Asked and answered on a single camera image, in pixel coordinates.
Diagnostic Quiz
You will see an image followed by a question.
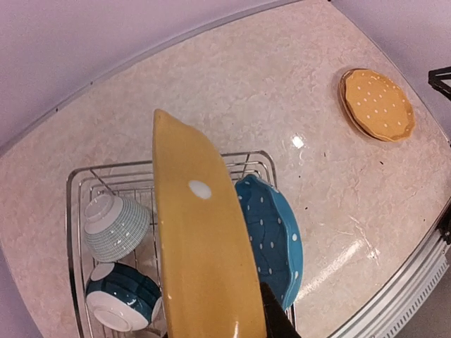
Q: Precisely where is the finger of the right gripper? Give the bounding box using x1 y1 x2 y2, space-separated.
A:
428 66 451 97

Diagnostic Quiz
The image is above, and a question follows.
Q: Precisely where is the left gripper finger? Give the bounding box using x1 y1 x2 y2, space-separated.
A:
260 282 299 338

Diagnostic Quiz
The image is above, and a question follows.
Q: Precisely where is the yellow dotted plate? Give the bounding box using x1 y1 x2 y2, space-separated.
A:
152 109 266 337
345 68 416 142

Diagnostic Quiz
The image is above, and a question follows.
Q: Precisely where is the cream bird plate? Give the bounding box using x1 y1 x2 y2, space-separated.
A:
338 68 373 139

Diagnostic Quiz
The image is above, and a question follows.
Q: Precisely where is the blue dotted plate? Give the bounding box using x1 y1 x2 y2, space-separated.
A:
235 175 304 311

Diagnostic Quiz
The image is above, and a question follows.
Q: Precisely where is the dark teal striped bowl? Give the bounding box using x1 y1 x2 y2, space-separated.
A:
85 263 163 332

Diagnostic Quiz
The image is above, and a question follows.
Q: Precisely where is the light striped bowl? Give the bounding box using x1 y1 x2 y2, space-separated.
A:
83 194 152 263

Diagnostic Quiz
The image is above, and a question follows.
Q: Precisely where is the aluminium front rail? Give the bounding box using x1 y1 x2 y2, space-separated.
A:
331 203 450 337

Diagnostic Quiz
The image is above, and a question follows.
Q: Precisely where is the wire dish rack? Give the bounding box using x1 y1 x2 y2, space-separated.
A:
66 150 296 337

